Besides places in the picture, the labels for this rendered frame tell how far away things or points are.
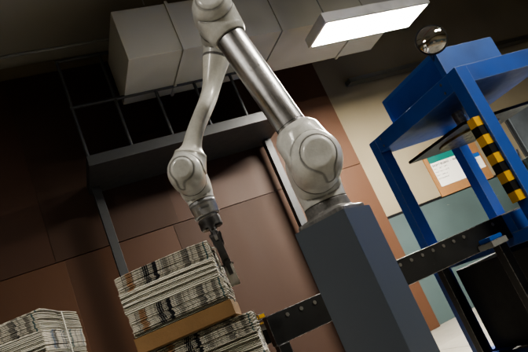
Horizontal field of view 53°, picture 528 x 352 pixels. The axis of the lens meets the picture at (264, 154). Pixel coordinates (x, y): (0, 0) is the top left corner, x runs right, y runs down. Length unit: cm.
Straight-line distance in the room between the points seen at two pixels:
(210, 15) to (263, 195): 425
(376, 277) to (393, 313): 11
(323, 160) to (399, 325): 53
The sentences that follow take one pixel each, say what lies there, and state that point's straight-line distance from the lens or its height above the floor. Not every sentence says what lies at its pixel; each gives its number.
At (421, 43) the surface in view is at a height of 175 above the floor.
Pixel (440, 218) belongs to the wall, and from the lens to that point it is 686.
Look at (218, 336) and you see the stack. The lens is 157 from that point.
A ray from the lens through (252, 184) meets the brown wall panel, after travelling 584.
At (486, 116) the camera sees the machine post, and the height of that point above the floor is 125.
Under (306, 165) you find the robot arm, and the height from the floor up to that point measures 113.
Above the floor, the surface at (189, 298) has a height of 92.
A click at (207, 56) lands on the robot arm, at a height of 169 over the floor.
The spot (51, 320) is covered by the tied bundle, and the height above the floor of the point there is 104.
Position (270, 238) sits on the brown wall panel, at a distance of 571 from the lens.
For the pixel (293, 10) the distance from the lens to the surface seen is 540.
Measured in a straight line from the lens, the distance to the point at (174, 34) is 488.
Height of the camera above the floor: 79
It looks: 16 degrees up
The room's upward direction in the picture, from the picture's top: 24 degrees counter-clockwise
